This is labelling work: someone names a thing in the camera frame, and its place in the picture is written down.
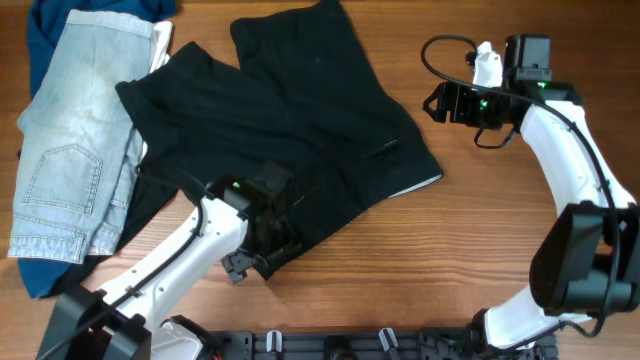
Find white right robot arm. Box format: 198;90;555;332
423;34;639;357

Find white garment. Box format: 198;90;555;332
139;19;174;161

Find light blue denim jeans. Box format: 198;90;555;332
8;10;154;263

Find dark blue garment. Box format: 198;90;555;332
17;0;178;299

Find black shorts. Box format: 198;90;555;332
116;1;443;278

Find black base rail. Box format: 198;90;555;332
199;327;559;360

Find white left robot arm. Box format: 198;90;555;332
37;170;295;359

